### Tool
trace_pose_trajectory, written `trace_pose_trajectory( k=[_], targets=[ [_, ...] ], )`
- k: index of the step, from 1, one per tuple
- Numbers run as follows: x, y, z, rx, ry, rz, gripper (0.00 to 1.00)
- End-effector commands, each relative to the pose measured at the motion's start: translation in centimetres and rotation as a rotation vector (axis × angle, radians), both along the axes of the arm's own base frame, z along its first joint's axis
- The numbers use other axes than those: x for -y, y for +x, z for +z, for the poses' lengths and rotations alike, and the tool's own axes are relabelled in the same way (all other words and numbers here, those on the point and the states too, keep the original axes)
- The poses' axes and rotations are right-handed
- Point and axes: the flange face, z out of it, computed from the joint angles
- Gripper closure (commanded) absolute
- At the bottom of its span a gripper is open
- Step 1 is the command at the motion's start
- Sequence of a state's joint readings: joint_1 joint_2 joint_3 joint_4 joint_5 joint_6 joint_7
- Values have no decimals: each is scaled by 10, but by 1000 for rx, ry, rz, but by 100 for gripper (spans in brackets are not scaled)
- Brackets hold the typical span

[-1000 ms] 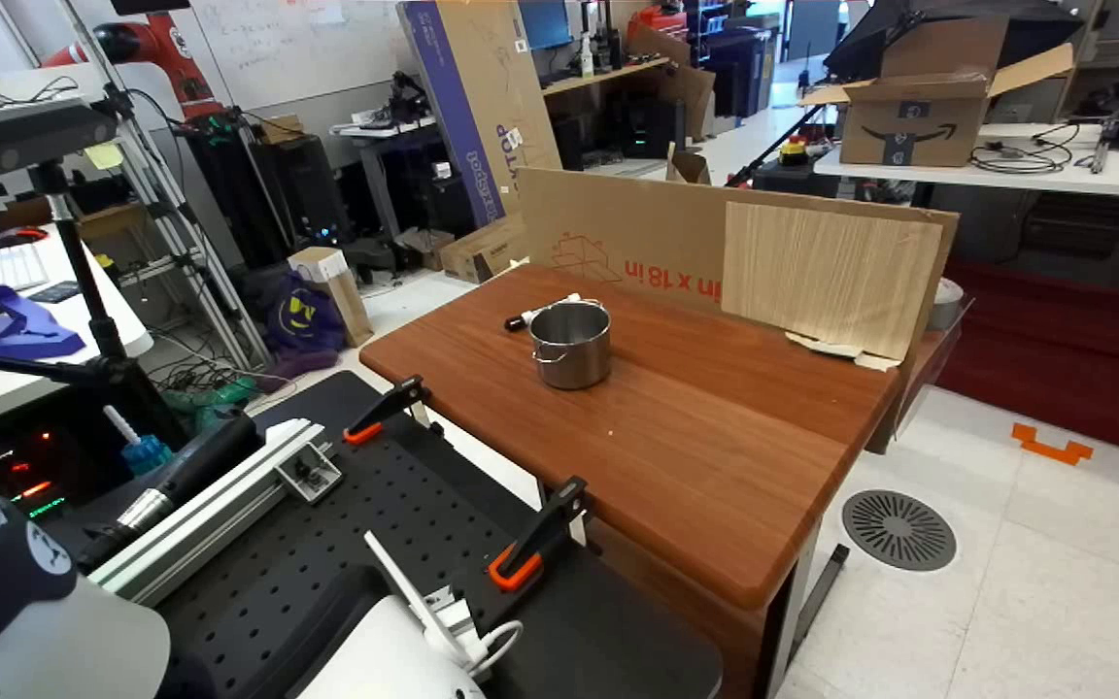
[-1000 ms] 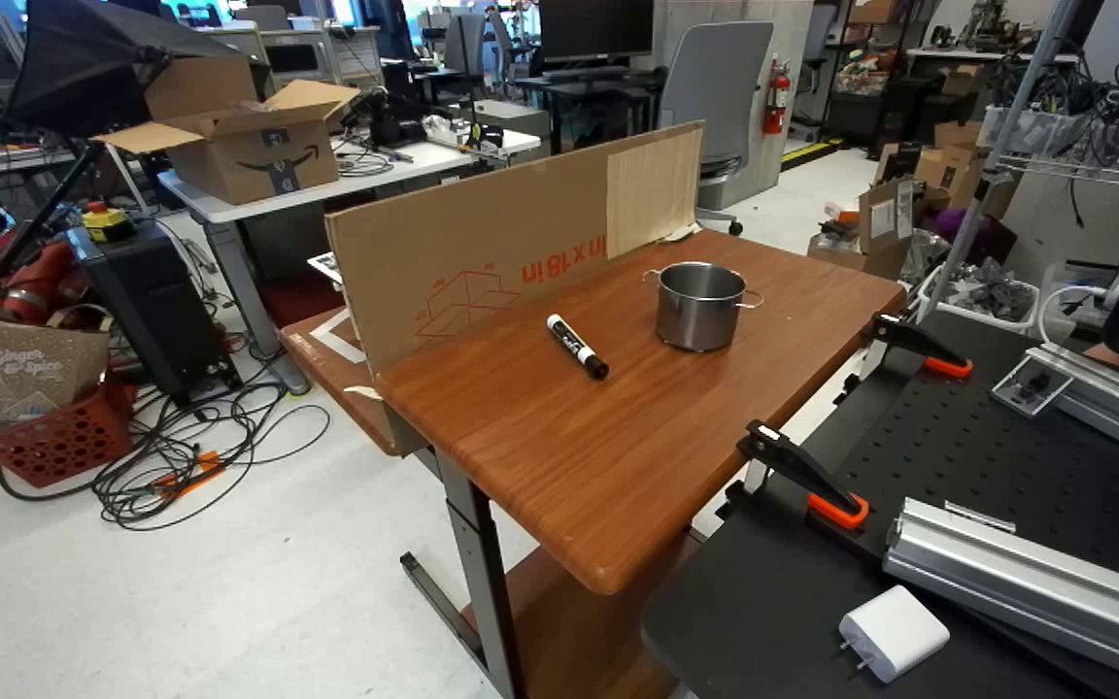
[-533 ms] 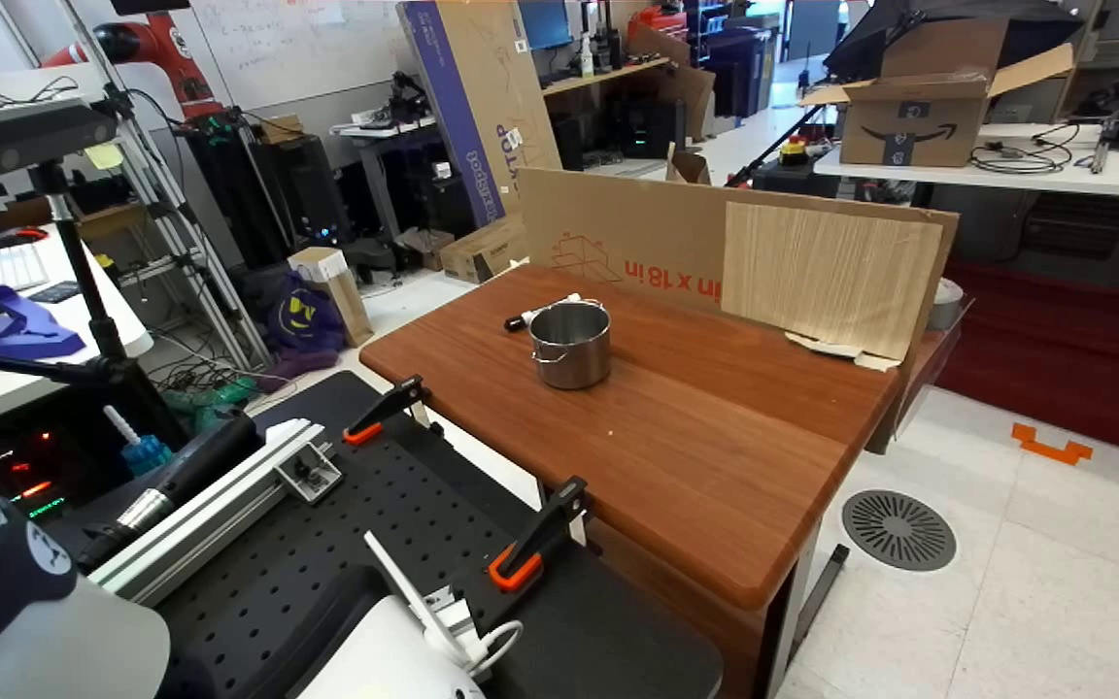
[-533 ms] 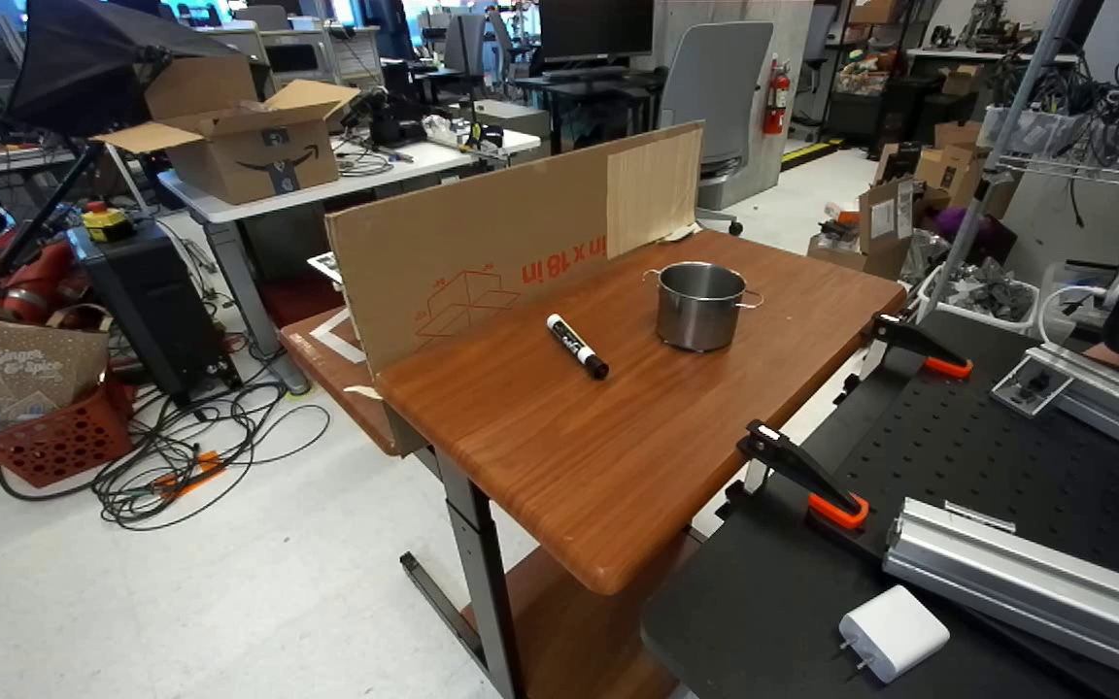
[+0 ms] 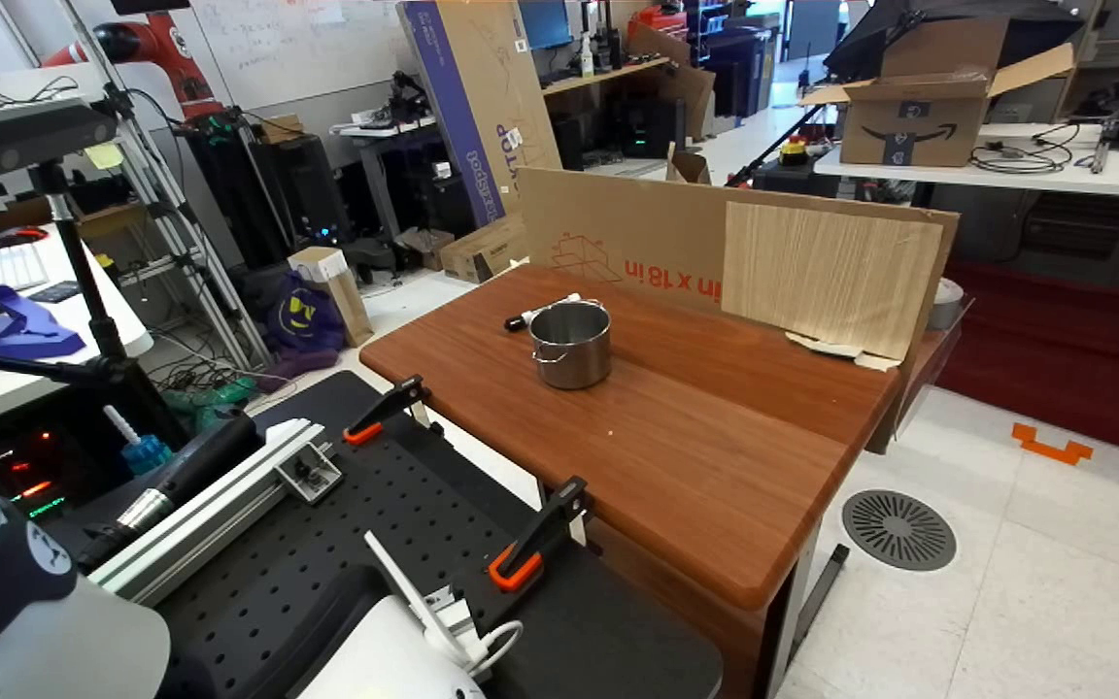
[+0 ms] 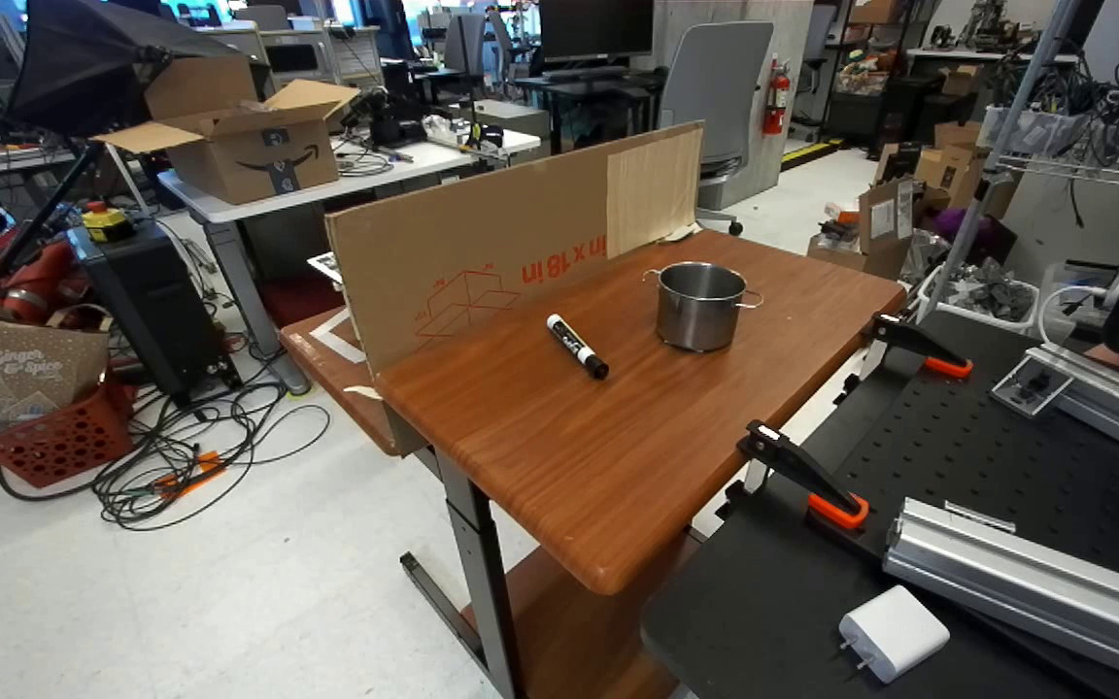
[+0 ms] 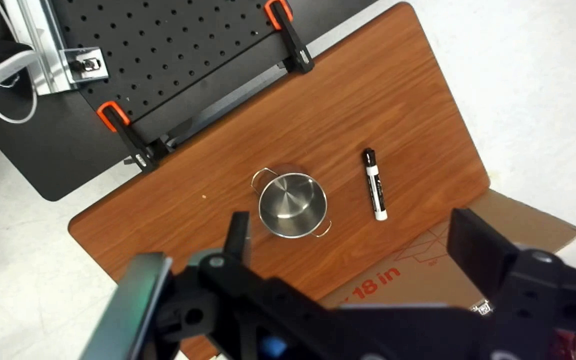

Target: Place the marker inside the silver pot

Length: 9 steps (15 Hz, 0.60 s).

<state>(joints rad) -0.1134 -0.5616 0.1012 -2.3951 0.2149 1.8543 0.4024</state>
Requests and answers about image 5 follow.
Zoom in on black and white marker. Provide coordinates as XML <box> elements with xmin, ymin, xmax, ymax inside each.
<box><xmin>499</xmin><ymin>307</ymin><xmax>552</xmax><ymax>336</ymax></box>

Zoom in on silver metal pot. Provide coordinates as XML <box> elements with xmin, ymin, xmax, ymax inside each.
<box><xmin>523</xmin><ymin>299</ymin><xmax>616</xmax><ymax>395</ymax></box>

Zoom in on brown wooden table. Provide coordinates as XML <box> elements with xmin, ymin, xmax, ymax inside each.
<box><xmin>356</xmin><ymin>264</ymin><xmax>971</xmax><ymax>699</ymax></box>

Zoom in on flat cardboard box on floor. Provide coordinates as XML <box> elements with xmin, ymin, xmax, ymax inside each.
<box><xmin>433</xmin><ymin>210</ymin><xmax>532</xmax><ymax>282</ymax></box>

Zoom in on brown cardboard board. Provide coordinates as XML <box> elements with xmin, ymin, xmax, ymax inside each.
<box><xmin>511</xmin><ymin>168</ymin><xmax>964</xmax><ymax>364</ymax></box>

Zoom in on small tan cardboard box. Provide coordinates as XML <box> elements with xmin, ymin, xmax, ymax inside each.
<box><xmin>282</xmin><ymin>244</ymin><xmax>376</xmax><ymax>349</ymax></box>

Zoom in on purple bag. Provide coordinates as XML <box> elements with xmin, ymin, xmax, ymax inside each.
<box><xmin>240</xmin><ymin>264</ymin><xmax>349</xmax><ymax>362</ymax></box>

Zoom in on white torn paper strip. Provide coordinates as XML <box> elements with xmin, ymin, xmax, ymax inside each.
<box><xmin>784</xmin><ymin>325</ymin><xmax>906</xmax><ymax>375</ymax></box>

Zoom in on black equipment box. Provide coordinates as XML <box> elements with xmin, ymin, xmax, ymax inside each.
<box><xmin>748</xmin><ymin>150</ymin><xmax>845</xmax><ymax>202</ymax></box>

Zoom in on black perforated breadboard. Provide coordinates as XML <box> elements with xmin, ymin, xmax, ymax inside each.
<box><xmin>147</xmin><ymin>364</ymin><xmax>727</xmax><ymax>699</ymax></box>

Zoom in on round metal floor drain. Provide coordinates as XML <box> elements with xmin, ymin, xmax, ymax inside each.
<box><xmin>837</xmin><ymin>484</ymin><xmax>959</xmax><ymax>576</ymax></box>

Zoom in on silver metal ladder stand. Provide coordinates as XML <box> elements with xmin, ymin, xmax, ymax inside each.
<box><xmin>59</xmin><ymin>0</ymin><xmax>271</xmax><ymax>374</ymax></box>

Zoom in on open Amazon cardboard box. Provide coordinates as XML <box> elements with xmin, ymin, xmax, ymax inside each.
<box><xmin>801</xmin><ymin>15</ymin><xmax>1078</xmax><ymax>171</ymax></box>

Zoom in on white side desk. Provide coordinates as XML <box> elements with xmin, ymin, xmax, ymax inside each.
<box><xmin>0</xmin><ymin>225</ymin><xmax>157</xmax><ymax>444</ymax></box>

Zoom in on red machine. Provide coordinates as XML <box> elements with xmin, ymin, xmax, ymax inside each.
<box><xmin>47</xmin><ymin>6</ymin><xmax>226</xmax><ymax>127</ymax></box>

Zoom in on black control box red lights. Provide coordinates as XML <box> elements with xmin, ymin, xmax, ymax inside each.
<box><xmin>0</xmin><ymin>384</ymin><xmax>194</xmax><ymax>576</ymax></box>

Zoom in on purple cloth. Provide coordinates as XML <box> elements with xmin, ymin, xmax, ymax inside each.
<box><xmin>0</xmin><ymin>264</ymin><xmax>87</xmax><ymax>382</ymax></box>

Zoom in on black clamp orange handle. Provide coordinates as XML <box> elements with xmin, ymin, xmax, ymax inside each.
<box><xmin>480</xmin><ymin>477</ymin><xmax>593</xmax><ymax>597</ymax></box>
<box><xmin>339</xmin><ymin>374</ymin><xmax>433</xmax><ymax>449</ymax></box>

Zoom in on black cylindrical handle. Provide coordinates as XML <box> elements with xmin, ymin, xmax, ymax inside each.
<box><xmin>107</xmin><ymin>410</ymin><xmax>266</xmax><ymax>536</ymax></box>

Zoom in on aluminium rail with bracket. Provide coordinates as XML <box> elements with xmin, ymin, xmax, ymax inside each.
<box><xmin>85</xmin><ymin>414</ymin><xmax>344</xmax><ymax>610</ymax></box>

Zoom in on teal handled screwdriver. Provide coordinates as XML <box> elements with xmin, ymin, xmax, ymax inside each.
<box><xmin>100</xmin><ymin>401</ymin><xmax>177</xmax><ymax>480</ymax></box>

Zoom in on black camera tripod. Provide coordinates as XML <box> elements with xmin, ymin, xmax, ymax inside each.
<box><xmin>0</xmin><ymin>158</ymin><xmax>182</xmax><ymax>432</ymax></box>

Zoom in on cable coil on table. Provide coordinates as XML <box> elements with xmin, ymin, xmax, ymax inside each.
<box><xmin>971</xmin><ymin>120</ymin><xmax>1116</xmax><ymax>178</ymax></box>

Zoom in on black stereo camera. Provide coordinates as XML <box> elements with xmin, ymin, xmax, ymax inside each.
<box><xmin>0</xmin><ymin>98</ymin><xmax>125</xmax><ymax>176</ymax></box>

